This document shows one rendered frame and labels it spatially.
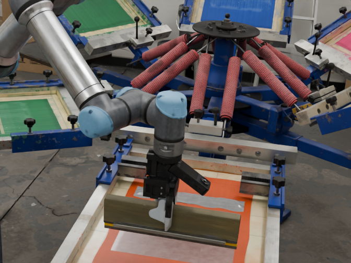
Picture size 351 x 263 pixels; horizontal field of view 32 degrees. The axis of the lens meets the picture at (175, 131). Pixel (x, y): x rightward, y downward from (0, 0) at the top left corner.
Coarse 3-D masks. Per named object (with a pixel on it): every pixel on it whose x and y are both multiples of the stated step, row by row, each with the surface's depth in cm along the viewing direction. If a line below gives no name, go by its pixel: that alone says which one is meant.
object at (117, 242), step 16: (128, 192) 204; (112, 240) 178; (128, 240) 178; (144, 240) 179; (160, 240) 180; (176, 240) 180; (96, 256) 170; (112, 256) 171; (128, 256) 171; (144, 256) 172; (160, 256) 172
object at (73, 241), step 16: (192, 160) 222; (208, 160) 222; (224, 160) 223; (96, 192) 196; (96, 208) 187; (272, 208) 194; (80, 224) 178; (272, 224) 185; (64, 240) 170; (80, 240) 173; (272, 240) 177; (64, 256) 163; (272, 256) 170
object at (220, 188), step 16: (192, 192) 207; (208, 192) 208; (224, 192) 209; (208, 208) 198; (240, 224) 190; (240, 240) 182; (176, 256) 173; (192, 256) 173; (208, 256) 174; (224, 256) 174; (240, 256) 175
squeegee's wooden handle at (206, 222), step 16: (112, 208) 162; (128, 208) 161; (144, 208) 160; (176, 208) 159; (192, 208) 160; (144, 224) 162; (160, 224) 162; (176, 224) 161; (192, 224) 160; (208, 224) 159; (224, 224) 158
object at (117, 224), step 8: (120, 224) 162; (128, 224) 163; (152, 232) 161; (160, 232) 161; (168, 232) 161; (176, 232) 161; (200, 240) 160; (208, 240) 159; (216, 240) 159; (224, 240) 159
